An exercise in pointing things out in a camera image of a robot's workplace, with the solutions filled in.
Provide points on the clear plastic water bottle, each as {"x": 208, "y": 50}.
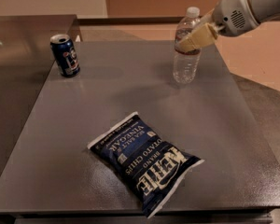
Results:
{"x": 186, "y": 62}

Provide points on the dark blue chips bag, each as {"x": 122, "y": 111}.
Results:
{"x": 151, "y": 167}

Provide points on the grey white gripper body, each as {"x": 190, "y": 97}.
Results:
{"x": 232, "y": 15}

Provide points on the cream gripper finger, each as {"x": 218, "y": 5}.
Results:
{"x": 207, "y": 19}
{"x": 200, "y": 37}

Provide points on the blue pepsi can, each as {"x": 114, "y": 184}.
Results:
{"x": 65, "y": 55}

